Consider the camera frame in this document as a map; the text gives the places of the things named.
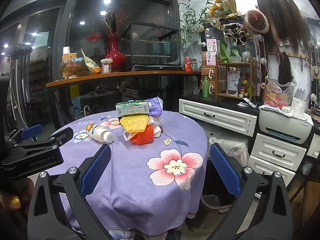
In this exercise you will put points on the glass display cage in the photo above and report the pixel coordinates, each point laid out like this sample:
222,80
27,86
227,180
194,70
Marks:
152,45

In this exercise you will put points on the green leaf decoration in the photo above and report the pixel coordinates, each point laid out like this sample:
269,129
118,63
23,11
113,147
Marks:
226,51

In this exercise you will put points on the dried red flower stems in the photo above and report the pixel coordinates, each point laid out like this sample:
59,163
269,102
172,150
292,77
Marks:
112,22

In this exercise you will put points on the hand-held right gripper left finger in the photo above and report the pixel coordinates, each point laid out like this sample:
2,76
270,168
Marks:
96,170

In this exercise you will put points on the yellow snack bag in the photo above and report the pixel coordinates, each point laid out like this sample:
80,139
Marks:
90,65

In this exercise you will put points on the yellow foam net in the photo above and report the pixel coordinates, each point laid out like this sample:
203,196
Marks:
135,123

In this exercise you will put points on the labelled plastic cup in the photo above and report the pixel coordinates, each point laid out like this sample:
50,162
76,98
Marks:
106,66

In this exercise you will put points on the ornate headdress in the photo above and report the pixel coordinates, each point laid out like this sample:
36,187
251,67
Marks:
236,31

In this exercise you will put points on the green bamboo plant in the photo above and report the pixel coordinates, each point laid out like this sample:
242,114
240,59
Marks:
191,22

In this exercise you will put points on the round red fuzzy hat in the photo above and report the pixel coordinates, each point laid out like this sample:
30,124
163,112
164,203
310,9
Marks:
256,21

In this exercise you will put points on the sunflower bouquet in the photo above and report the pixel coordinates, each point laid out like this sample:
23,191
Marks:
222,7

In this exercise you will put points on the teal jar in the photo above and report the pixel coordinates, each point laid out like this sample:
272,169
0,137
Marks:
194,65

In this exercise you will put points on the purple packet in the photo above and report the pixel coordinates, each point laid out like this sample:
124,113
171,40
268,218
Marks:
156,106

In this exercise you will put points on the white cosmetic tube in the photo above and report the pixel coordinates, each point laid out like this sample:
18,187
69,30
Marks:
247,102

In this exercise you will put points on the white printer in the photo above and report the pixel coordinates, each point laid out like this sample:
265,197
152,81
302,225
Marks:
282,125

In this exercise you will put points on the wooden counter shelf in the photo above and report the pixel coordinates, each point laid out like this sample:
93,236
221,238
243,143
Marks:
120,76

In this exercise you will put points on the person's left hand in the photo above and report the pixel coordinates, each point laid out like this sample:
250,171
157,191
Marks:
15,200

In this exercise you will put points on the red tin can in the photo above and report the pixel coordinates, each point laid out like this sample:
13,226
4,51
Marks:
188,64

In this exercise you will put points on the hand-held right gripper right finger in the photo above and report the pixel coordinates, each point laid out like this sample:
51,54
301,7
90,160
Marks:
225,170

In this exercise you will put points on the vanity mirror with bulbs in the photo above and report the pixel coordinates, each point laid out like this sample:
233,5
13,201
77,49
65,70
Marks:
215,33

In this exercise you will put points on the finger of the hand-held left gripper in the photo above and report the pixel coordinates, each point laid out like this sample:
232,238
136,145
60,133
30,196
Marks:
31,131
60,135

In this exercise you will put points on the white drawer unit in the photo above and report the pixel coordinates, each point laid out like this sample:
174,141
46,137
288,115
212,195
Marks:
277,152

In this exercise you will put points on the clear pitcher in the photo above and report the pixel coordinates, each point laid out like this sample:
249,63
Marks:
235,59

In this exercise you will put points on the glass candy bowl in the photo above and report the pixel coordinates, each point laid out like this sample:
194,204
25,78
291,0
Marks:
73,66

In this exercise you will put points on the red vase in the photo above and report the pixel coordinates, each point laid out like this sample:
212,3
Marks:
114,55

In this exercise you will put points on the pink box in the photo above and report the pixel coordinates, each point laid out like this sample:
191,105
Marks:
213,45

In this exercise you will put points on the green white drink carton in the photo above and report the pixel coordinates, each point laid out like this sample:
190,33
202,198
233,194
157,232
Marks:
135,107

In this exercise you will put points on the wooden desktop rack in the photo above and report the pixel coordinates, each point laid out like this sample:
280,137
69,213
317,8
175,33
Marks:
235,66

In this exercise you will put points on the clear glass cup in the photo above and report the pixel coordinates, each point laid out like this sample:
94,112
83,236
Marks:
245,56

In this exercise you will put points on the hanging hair extensions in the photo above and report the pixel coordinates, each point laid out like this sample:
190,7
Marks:
280,17

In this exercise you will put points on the orange white carton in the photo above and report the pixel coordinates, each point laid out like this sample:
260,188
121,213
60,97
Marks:
67,53

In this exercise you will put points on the white lined waste basket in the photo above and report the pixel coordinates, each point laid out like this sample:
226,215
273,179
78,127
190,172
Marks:
230,146

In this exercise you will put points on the green bottle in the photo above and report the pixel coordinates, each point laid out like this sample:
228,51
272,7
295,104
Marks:
205,87

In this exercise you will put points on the dark brown trash bin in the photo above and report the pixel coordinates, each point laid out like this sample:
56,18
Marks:
210,212

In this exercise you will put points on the orange foam net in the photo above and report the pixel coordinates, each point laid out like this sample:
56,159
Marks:
143,138

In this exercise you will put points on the brown printed box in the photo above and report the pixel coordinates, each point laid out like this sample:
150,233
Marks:
208,73
210,90

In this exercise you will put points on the white bottle orange label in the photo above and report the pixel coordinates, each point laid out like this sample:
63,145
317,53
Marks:
98,133

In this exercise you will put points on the tape roll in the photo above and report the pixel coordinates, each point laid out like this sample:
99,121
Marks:
315,73

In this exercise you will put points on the clear plastic bag of snacks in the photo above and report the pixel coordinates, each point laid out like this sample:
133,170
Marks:
277,92

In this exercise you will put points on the brown photo box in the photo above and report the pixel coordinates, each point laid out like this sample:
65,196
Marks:
209,58

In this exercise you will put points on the purple floral tablecloth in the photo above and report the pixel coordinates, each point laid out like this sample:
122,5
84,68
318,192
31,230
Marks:
140,192

